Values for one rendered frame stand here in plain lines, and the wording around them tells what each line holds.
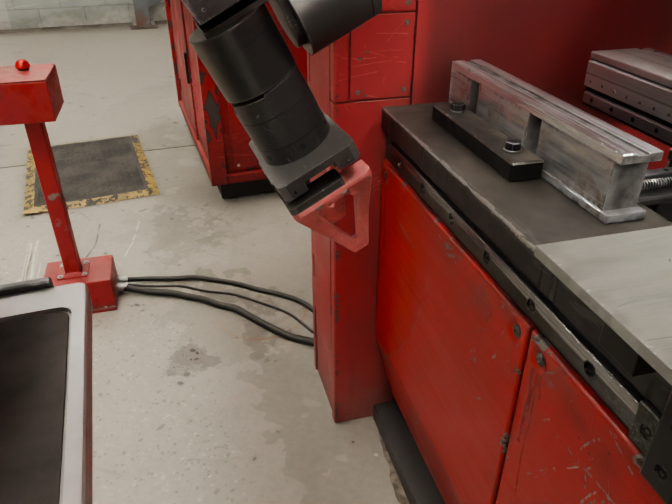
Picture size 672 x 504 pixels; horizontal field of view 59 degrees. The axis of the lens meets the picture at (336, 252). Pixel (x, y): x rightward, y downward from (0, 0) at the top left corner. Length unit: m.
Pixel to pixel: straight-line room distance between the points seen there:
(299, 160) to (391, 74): 0.80
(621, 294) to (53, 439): 0.37
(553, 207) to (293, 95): 0.52
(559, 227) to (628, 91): 0.45
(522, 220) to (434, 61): 0.53
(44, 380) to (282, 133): 0.23
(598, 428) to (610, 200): 0.30
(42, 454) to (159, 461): 1.39
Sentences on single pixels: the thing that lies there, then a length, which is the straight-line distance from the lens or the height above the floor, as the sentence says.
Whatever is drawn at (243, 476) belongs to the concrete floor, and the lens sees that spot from 1.61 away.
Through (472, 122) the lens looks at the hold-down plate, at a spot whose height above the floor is 0.90.
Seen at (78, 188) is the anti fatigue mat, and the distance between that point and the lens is 3.18.
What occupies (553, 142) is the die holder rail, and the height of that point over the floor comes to 0.93.
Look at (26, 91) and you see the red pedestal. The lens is 1.93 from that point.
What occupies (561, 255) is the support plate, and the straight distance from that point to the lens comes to 0.50.
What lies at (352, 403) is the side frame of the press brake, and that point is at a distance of 1.66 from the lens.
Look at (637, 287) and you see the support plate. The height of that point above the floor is 1.00.
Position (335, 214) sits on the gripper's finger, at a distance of 0.54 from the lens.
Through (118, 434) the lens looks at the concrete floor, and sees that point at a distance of 1.77.
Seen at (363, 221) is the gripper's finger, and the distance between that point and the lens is 0.48.
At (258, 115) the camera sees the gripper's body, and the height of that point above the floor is 1.11.
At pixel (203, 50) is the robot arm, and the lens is 0.42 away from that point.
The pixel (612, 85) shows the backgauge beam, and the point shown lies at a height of 0.94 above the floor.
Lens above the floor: 1.24
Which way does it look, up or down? 31 degrees down
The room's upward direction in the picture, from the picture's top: straight up
